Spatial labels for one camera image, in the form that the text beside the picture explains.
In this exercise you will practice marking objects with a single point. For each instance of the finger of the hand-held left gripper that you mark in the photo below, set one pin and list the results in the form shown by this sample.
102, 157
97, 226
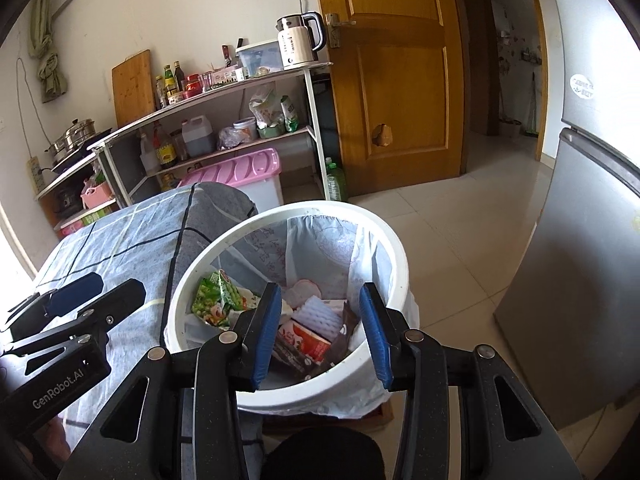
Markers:
120, 300
75, 292

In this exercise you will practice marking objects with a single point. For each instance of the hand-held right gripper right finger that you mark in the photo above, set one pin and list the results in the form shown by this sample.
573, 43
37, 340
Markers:
372, 330

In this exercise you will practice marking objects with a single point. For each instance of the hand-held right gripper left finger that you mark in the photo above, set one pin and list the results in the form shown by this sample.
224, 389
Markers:
262, 340

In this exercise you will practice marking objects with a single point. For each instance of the small brown wrapper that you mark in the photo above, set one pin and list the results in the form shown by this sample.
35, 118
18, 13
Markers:
347, 332

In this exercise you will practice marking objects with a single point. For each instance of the red and white carton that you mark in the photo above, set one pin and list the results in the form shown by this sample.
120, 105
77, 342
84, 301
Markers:
305, 340

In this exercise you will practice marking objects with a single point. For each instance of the green snack bag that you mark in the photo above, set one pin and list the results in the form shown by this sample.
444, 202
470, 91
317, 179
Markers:
217, 300

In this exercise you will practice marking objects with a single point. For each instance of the white round bin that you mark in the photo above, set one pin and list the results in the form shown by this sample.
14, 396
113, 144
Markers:
330, 208

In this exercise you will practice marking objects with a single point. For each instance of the person's left hand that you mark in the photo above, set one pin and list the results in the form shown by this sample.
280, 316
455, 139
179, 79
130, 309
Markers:
52, 435

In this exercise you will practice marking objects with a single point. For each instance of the red and green cardboard box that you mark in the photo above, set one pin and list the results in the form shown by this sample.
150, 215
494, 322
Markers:
85, 220

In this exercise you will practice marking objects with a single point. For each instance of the low white shelf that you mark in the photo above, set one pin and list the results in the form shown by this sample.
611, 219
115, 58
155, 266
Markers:
47, 207

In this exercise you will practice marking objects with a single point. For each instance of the black appliance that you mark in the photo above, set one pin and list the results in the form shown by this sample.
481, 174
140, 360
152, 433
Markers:
65, 200

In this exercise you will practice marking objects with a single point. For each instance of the clear plastic bin liner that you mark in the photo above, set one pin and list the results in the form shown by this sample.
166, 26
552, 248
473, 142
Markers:
320, 250

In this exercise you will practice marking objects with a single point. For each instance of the pink plastic basket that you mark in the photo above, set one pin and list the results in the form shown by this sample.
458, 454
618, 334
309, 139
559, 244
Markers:
97, 195

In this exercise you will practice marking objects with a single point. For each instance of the white power strip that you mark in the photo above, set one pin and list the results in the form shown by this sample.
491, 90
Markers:
35, 176

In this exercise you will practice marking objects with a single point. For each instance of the black induction cooker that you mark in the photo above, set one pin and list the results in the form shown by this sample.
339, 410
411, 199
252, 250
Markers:
65, 162

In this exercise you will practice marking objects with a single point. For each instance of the white metal shelf rack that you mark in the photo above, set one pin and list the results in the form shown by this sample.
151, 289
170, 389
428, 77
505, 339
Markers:
125, 165

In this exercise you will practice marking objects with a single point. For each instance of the clear plastic bottle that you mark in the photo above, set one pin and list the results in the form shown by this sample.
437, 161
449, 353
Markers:
148, 159

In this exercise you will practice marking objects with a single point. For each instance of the green plastic bottle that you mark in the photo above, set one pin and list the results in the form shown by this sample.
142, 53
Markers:
336, 180

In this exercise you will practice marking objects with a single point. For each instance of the stainless steel steamer pot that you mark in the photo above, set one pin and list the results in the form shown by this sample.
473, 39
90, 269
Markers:
75, 137

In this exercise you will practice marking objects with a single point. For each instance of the soy sauce bottle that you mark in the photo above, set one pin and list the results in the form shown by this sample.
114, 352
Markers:
165, 150

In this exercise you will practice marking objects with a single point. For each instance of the dark jar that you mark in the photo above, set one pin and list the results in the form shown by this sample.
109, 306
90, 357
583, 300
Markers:
179, 146

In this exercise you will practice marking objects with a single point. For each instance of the pink lid storage box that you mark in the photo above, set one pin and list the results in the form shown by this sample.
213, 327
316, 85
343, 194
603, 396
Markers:
240, 170

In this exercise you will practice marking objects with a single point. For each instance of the translucent jerry can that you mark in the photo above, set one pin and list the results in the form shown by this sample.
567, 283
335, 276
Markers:
197, 136

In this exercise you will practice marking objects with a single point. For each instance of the knotted clear plastic bag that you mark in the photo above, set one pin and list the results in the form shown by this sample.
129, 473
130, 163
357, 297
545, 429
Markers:
230, 137

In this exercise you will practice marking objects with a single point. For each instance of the green basin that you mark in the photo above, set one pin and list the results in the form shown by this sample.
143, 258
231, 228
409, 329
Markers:
272, 131

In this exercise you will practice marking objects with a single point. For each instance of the small seasoning bottle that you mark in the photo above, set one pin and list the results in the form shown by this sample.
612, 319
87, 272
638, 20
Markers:
160, 94

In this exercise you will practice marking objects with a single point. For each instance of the white plastic tub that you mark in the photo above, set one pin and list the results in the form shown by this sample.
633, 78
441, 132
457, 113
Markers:
245, 129

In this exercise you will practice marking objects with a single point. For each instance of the wooden cutting board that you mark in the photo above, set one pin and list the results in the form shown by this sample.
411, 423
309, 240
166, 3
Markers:
132, 87

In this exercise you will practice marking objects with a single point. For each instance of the grey refrigerator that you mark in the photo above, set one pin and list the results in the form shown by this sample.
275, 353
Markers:
585, 270

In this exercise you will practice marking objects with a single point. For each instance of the green glass bottle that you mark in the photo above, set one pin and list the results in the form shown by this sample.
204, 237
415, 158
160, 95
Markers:
171, 85

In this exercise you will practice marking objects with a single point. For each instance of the hanging grey-green cloth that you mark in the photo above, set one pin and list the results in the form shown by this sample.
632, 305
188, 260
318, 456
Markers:
47, 70

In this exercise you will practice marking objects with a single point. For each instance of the red lid jar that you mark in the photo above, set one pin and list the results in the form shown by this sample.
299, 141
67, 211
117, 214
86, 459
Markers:
192, 85

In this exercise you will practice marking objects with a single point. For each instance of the green and white packet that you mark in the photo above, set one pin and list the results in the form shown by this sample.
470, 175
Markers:
290, 112

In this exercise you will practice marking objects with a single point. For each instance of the dark glass bottle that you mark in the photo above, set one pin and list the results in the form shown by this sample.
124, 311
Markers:
179, 77

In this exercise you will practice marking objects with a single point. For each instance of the white plastic bag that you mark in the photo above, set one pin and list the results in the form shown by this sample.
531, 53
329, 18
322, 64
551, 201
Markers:
262, 105

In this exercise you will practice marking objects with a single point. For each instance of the wooden door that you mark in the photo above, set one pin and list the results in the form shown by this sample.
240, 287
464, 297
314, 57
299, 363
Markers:
400, 85

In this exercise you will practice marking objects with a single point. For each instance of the clear plastic storage box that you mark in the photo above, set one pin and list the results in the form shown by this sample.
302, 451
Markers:
260, 60

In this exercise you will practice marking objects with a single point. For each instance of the white electric kettle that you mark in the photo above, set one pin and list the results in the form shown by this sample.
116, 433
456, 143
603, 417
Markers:
300, 40

